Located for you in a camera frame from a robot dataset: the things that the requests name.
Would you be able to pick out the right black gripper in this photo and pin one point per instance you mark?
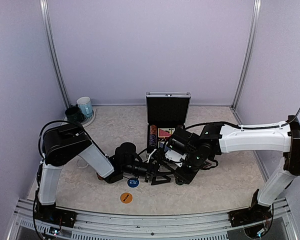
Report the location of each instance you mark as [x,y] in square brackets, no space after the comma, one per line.
[186,178]

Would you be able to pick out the red playing card deck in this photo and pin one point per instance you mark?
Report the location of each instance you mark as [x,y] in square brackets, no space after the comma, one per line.
[164,133]

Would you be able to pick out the aluminium poker case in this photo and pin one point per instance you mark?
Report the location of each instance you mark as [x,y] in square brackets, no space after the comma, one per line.
[166,110]

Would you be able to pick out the dark green mug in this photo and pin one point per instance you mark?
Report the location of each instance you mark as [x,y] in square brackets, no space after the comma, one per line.
[74,114]

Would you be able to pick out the black triangular dealer button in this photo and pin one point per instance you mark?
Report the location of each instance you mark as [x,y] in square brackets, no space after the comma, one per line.
[160,179]

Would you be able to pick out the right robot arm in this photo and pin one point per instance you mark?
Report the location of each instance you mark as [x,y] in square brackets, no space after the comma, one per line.
[281,137]

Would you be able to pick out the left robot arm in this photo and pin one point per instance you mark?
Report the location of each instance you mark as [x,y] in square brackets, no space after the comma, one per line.
[59,145]

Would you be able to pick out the blue small blind button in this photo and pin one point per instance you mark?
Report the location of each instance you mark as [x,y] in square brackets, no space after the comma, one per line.
[133,182]

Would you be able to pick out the orange poker chip stack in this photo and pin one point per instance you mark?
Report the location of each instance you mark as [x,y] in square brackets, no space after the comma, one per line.
[99,177]

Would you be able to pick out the purple chip row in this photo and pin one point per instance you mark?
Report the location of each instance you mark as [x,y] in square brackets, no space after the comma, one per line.
[152,141]

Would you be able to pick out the orange big blind button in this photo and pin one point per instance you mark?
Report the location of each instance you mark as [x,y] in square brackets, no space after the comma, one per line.
[126,198]

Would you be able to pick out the red yellow chip row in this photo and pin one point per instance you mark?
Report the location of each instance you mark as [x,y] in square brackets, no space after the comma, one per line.
[153,130]

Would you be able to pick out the clear round disc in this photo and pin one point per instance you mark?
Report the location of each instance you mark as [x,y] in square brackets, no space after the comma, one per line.
[81,164]

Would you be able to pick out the white round coaster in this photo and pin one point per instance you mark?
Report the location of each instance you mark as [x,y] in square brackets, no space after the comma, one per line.
[88,120]

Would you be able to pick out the light blue mug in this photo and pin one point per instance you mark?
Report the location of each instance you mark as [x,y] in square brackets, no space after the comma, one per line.
[85,105]

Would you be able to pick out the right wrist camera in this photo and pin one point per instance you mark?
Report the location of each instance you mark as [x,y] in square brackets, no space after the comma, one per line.
[175,157]

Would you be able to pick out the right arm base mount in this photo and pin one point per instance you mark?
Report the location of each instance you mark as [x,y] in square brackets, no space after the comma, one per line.
[247,216]

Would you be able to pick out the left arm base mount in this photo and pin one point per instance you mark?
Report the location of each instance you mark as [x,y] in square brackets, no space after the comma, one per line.
[56,216]

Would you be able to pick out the right aluminium post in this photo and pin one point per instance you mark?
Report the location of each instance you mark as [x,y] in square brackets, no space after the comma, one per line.
[248,53]

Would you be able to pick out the aluminium post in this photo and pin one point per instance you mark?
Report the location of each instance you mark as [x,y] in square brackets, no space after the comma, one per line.
[248,53]
[53,53]

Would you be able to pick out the left aluminium post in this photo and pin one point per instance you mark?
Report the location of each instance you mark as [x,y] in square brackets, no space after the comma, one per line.
[53,53]

